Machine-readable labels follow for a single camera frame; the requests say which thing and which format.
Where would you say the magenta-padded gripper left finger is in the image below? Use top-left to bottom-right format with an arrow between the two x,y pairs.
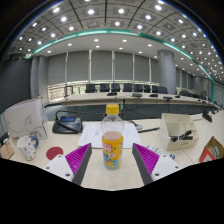
42,142 -> 93,187

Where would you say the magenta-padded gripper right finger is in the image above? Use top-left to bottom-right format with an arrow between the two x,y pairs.
131,142 -> 183,187

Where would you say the yellow-capped orange-label drink bottle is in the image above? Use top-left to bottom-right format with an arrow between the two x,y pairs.
100,103 -> 125,171

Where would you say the flat round red coaster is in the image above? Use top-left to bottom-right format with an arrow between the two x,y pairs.
45,146 -> 64,161

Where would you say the white printed paper sheet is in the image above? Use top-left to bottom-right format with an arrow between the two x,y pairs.
77,122 -> 143,149

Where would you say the black pen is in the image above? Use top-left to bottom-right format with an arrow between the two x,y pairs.
137,126 -> 161,134

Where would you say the white cardboard organizer box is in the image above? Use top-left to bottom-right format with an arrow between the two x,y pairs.
158,112 -> 200,151

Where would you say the black marker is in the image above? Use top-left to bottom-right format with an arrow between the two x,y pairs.
169,129 -> 194,143

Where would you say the brown and orange carton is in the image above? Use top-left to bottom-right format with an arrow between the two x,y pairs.
198,135 -> 224,164

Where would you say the white copy paper box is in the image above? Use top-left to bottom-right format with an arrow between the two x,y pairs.
3,96 -> 49,144

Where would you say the long beige conference desk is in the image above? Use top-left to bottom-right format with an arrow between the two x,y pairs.
59,91 -> 218,108

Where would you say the brown cardboard box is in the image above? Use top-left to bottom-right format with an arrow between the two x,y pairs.
0,141 -> 16,160

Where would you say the row of black office chairs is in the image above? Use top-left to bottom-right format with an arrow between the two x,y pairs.
84,83 -> 169,95

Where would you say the group of ceiling lights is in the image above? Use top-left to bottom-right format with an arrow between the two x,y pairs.
16,0 -> 221,68

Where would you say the white mug with blue handle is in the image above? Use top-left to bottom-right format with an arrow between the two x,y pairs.
16,135 -> 40,162

